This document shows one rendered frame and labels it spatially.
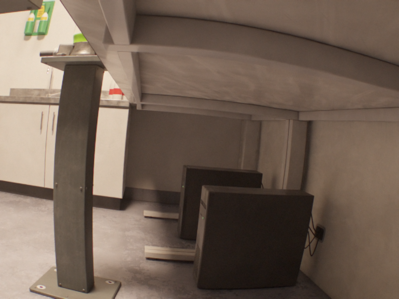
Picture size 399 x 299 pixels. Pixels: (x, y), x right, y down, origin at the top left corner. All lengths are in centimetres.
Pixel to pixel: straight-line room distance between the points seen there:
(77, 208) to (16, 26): 275
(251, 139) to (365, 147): 158
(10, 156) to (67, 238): 181
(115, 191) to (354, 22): 269
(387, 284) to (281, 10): 101
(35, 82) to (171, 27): 326
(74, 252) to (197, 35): 104
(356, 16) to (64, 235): 120
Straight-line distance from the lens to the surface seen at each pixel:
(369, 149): 146
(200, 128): 357
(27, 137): 308
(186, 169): 238
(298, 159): 202
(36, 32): 379
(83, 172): 134
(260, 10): 43
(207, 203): 156
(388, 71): 58
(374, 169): 142
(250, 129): 295
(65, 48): 141
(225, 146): 361
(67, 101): 136
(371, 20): 40
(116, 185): 298
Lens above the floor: 61
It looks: 3 degrees down
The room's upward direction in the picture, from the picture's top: 5 degrees clockwise
